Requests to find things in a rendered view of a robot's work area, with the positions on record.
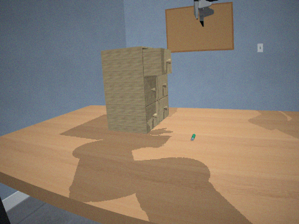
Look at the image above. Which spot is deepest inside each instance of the tan wooden chest of drawers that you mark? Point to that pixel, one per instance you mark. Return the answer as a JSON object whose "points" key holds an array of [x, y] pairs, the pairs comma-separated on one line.
{"points": [[124, 87]]}

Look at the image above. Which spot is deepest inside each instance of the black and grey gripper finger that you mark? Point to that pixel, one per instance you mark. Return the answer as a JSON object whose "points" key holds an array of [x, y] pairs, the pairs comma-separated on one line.
{"points": [[200, 4], [204, 13]]}

